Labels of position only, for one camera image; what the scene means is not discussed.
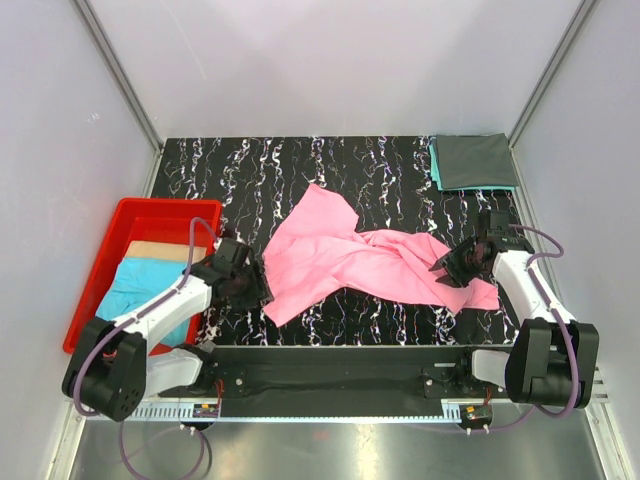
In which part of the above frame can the pink t shirt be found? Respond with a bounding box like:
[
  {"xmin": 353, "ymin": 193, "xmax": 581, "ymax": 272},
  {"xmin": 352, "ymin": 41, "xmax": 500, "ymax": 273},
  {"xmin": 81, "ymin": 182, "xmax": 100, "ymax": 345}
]
[{"xmin": 263, "ymin": 185, "xmax": 499, "ymax": 326}]

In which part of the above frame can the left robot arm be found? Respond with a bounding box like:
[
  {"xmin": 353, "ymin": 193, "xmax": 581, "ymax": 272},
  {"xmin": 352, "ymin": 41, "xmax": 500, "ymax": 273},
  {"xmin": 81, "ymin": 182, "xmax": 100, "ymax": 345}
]
[{"xmin": 62, "ymin": 238, "xmax": 272, "ymax": 422}]

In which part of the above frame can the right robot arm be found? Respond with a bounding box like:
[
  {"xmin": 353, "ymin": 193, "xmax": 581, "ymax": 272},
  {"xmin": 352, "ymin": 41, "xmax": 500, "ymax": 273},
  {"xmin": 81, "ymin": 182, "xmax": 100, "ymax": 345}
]
[{"xmin": 431, "ymin": 210, "xmax": 599, "ymax": 418}]

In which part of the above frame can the red plastic bin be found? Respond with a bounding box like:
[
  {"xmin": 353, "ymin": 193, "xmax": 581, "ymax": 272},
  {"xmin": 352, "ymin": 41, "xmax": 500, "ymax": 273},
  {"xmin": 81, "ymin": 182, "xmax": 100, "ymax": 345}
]
[{"xmin": 62, "ymin": 197, "xmax": 223, "ymax": 354}]

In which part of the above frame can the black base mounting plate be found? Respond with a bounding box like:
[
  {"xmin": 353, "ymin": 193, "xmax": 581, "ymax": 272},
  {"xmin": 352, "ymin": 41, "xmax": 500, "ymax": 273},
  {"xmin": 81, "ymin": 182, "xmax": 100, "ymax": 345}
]
[{"xmin": 161, "ymin": 345, "xmax": 507, "ymax": 422}]

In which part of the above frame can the folded dark grey t shirt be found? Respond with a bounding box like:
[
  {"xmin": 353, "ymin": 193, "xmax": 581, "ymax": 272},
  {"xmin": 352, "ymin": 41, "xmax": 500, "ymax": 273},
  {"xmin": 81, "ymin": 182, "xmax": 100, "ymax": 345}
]
[{"xmin": 432, "ymin": 133, "xmax": 519, "ymax": 188}]

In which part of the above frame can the folded teal t shirt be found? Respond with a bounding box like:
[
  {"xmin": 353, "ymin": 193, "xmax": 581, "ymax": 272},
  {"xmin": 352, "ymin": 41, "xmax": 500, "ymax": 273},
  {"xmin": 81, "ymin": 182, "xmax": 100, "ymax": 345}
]
[{"xmin": 428, "ymin": 141, "xmax": 516, "ymax": 192}]

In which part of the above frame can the light blue t shirt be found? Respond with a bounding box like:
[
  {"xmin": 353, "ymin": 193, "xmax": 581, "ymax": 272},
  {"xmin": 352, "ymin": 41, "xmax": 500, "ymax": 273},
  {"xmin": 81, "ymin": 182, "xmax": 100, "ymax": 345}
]
[{"xmin": 95, "ymin": 257, "xmax": 186, "ymax": 321}]

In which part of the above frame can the beige t shirt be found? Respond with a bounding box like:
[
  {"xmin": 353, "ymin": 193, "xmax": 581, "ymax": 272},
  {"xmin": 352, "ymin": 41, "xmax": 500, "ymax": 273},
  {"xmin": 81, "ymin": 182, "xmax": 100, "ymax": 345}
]
[{"xmin": 124, "ymin": 240, "xmax": 190, "ymax": 264}]

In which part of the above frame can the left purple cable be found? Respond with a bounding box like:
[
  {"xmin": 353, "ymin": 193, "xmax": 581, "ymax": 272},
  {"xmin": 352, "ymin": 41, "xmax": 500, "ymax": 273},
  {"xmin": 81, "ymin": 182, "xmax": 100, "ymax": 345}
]
[{"xmin": 72, "ymin": 217, "xmax": 221, "ymax": 479}]

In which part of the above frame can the slotted cable duct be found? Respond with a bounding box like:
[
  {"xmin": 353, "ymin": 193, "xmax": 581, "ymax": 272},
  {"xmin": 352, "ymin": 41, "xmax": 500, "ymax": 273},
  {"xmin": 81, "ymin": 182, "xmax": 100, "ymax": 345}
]
[{"xmin": 128, "ymin": 401, "xmax": 481, "ymax": 425}]

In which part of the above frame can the right aluminium frame post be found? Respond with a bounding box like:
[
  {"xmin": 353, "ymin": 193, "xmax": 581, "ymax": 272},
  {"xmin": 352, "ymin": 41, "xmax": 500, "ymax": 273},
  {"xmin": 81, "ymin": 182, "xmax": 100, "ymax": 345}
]
[{"xmin": 507, "ymin": 0, "xmax": 601, "ymax": 149}]

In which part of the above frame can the aluminium frame post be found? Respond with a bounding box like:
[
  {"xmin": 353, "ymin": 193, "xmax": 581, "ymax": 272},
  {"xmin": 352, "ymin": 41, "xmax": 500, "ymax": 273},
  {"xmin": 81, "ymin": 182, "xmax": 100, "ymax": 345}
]
[
  {"xmin": 72, "ymin": 0, "xmax": 165, "ymax": 154},
  {"xmin": 507, "ymin": 0, "xmax": 601, "ymax": 149}
]

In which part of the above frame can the left aluminium frame post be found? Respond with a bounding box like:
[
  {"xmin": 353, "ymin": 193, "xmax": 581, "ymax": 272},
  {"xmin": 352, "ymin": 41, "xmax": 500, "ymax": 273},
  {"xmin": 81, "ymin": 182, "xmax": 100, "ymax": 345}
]
[{"xmin": 72, "ymin": 0, "xmax": 165, "ymax": 154}]

